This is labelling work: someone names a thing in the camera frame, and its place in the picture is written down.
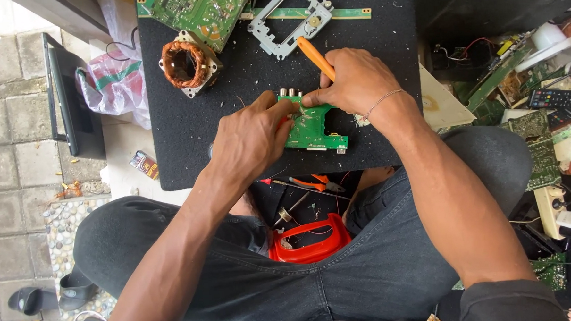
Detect person's left hand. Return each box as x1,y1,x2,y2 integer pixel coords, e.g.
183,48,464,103
205,89,305,182

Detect person's right hand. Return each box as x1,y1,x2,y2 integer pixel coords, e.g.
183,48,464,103
299,45,412,130

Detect small green circuit board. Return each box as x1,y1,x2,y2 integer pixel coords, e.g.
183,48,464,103
275,85,349,157

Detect orange handled screwdriver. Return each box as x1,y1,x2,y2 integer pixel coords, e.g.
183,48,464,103
297,35,337,83

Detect black foam work mat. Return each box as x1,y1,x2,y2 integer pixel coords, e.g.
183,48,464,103
135,0,427,192

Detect thin metal screwdriver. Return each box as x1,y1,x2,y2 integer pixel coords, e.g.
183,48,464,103
272,176,351,204

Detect round metal potentiometer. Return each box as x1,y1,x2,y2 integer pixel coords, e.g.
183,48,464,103
271,191,313,228

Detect long narrow green board strip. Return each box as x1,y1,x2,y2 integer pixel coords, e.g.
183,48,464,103
136,0,372,30

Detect large green circuit board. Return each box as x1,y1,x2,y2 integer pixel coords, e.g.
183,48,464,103
151,0,258,56

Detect red plastic tray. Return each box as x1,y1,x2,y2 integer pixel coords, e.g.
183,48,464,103
267,212,354,266

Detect cigarette pack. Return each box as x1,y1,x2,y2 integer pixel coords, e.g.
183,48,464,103
129,150,160,181

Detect cream plastic panel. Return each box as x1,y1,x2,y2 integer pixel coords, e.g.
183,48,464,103
418,61,477,132

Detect clear plastic bag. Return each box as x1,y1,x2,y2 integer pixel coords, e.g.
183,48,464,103
71,0,152,133

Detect person's dark jeans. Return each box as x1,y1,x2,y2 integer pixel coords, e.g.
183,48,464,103
68,122,567,321

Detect black flat monitor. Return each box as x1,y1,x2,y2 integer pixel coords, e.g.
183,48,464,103
41,30,107,163

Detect heap of electronic scrap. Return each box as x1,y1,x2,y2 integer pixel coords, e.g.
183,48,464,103
419,4,571,299

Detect black remote control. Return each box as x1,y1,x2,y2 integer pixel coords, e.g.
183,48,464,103
527,87,571,113

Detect white power strip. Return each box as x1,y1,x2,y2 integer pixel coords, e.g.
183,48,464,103
533,185,570,242

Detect orange handled pliers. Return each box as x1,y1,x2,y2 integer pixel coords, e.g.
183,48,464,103
289,173,346,196

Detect grey metal drive frame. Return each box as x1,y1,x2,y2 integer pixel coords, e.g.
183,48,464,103
246,0,336,63

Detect copper wire deflection yoke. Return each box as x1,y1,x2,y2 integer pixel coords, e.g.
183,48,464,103
157,29,226,100

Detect thin string bracelet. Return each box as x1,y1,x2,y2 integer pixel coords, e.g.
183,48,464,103
352,89,410,128

